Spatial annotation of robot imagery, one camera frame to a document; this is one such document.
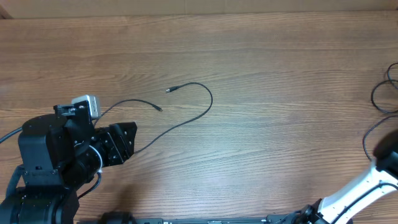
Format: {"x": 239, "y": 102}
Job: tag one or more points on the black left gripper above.
{"x": 119, "y": 149}

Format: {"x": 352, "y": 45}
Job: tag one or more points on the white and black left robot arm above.
{"x": 60, "y": 154}

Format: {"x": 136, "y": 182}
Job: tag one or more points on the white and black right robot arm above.
{"x": 378, "y": 180}

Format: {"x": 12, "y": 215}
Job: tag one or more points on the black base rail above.
{"x": 127, "y": 218}

